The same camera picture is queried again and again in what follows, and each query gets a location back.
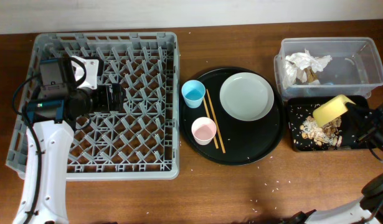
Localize yellow bowl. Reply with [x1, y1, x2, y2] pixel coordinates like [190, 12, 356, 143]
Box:
[313, 95, 355, 127]

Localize peanut shell food scraps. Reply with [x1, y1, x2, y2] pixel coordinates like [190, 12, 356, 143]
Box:
[300, 116, 343, 147]

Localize brown gold snack wrapper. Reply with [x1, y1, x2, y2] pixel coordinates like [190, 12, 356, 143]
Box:
[304, 67, 318, 83]

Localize white paper napkin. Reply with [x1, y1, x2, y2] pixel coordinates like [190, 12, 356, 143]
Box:
[282, 49, 332, 89]

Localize light blue plastic cup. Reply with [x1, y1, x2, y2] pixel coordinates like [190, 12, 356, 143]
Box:
[181, 80, 206, 109]

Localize wooden chopstick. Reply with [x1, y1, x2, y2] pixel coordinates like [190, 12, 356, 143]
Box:
[203, 98, 219, 149]
[206, 89, 226, 154]

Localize pink plastic cup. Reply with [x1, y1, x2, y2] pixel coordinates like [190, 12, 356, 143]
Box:
[191, 117, 212, 146]

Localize grey round plate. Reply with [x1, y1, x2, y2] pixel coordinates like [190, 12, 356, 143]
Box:
[219, 72, 274, 121]

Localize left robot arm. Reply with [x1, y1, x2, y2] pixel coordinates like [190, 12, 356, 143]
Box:
[14, 56, 125, 223]

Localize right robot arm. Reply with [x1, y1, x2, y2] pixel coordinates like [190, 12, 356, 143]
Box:
[284, 97, 383, 223]

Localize clear plastic waste bin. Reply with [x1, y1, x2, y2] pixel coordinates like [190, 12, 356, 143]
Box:
[274, 37, 383, 101]

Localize grey plastic dishwasher rack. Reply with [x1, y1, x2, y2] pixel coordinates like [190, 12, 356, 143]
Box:
[5, 32, 181, 182]

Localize black rectangular food tray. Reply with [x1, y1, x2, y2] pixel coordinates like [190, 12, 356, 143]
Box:
[286, 96, 366, 152]

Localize round black serving tray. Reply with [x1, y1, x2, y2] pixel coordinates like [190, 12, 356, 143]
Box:
[179, 67, 286, 166]

